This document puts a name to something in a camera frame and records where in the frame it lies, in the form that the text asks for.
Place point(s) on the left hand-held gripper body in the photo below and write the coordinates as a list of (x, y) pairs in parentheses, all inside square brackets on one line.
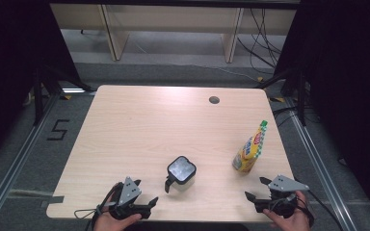
[(129, 192)]

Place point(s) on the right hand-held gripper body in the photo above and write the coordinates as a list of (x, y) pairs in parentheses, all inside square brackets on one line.
[(285, 185)]

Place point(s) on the yellow pouch with green cap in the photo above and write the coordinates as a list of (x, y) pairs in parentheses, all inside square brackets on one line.
[(249, 154)]

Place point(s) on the glass jar with black lid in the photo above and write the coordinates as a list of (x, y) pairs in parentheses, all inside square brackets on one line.
[(181, 170)]

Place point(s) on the person's left hand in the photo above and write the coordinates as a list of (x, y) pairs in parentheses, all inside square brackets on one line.
[(109, 223)]

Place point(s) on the person's right hand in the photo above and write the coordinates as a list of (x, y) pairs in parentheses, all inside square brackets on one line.
[(297, 223)]

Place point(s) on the grey tape strip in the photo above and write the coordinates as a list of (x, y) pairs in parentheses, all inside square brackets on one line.
[(54, 200)]

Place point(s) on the black metal stand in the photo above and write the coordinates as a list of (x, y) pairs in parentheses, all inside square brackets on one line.
[(302, 96), (39, 96)]

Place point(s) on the black curtain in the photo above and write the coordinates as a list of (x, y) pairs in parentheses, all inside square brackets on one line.
[(16, 64), (347, 80)]

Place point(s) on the light wooden shelf unit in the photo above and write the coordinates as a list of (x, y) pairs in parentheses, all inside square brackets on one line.
[(173, 17)]

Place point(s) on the aluminium floor rail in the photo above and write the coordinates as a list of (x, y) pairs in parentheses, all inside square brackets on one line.
[(321, 166), (16, 157)]

